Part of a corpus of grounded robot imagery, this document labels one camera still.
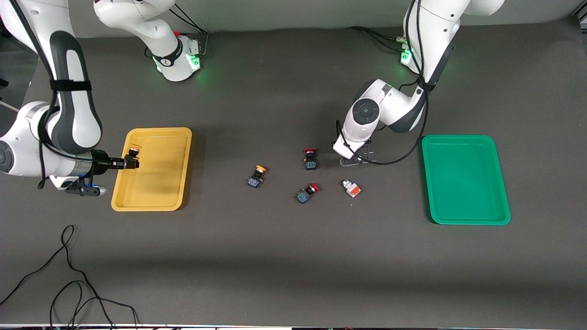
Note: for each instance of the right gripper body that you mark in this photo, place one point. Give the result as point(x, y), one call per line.
point(102, 162)

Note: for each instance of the yellow push button switch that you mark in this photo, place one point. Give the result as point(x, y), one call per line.
point(134, 150)
point(257, 176)

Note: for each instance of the white orange switch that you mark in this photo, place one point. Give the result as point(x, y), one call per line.
point(351, 188)

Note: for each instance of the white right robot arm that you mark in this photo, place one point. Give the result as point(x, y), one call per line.
point(73, 119)

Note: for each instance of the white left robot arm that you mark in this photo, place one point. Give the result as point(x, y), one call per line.
point(435, 27)

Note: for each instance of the yellow plastic tray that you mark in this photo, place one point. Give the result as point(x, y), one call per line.
point(156, 183)

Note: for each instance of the green plastic tray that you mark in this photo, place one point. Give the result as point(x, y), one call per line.
point(463, 183)

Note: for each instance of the red push button switch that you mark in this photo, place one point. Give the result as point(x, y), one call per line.
point(306, 193)
point(310, 160)

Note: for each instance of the aluminium frame rail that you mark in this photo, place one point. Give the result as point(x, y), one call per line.
point(583, 20)

